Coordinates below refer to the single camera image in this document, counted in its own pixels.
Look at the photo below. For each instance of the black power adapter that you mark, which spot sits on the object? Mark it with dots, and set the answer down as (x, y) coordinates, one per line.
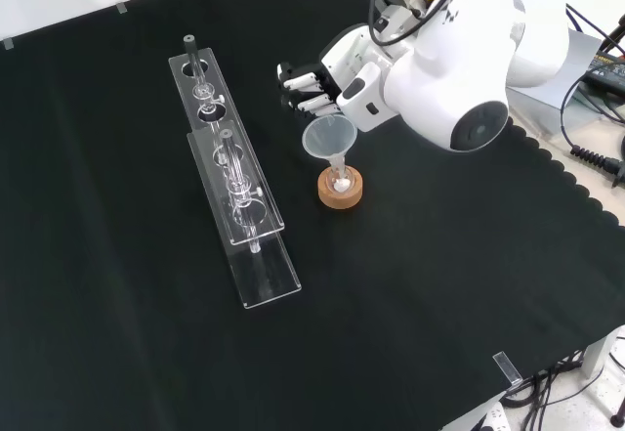
(605, 72)

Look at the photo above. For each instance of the white power strip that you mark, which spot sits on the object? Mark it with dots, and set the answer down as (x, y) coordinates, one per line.
(494, 416)

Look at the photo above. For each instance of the clear acrylic funnel stand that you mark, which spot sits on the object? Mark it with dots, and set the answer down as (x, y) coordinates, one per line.
(256, 274)

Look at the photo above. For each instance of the clear plastic clip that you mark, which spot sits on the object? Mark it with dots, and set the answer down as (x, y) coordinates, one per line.
(507, 368)

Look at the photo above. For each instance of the black bench cloth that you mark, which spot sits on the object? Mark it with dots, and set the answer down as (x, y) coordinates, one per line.
(390, 279)

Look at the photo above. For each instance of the black tripod leg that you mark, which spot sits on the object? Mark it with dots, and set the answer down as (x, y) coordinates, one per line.
(612, 35)

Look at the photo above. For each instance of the translucent plastic funnel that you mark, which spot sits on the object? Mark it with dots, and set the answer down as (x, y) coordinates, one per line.
(324, 142)

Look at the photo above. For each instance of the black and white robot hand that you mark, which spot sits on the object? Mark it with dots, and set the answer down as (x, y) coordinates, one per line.
(356, 55)

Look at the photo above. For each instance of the small round-bottom glass flask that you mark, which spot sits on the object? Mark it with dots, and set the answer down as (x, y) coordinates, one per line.
(340, 185)

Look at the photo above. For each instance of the pale grey board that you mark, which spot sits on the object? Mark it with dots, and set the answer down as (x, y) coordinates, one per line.
(576, 74)

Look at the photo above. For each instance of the white table leg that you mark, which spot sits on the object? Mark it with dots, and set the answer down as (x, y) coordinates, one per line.
(598, 355)

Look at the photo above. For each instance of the grey tape piece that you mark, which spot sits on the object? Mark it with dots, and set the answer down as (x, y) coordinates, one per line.
(121, 8)
(7, 43)

